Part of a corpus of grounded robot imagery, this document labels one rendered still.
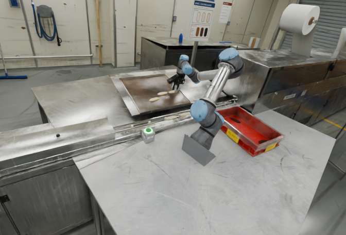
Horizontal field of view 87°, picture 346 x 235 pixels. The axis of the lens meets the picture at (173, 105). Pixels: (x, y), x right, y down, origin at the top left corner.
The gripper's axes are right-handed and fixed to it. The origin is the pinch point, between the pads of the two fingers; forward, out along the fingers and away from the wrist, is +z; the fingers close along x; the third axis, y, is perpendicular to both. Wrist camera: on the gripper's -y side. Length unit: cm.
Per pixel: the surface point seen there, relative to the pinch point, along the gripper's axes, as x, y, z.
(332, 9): 150, 689, -87
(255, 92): -45, 57, -19
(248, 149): -83, 9, -6
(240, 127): -61, 30, 1
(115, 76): 37, -43, 2
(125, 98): 3.7, -46.2, 2.0
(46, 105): 28, -102, 17
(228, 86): -17, 57, -7
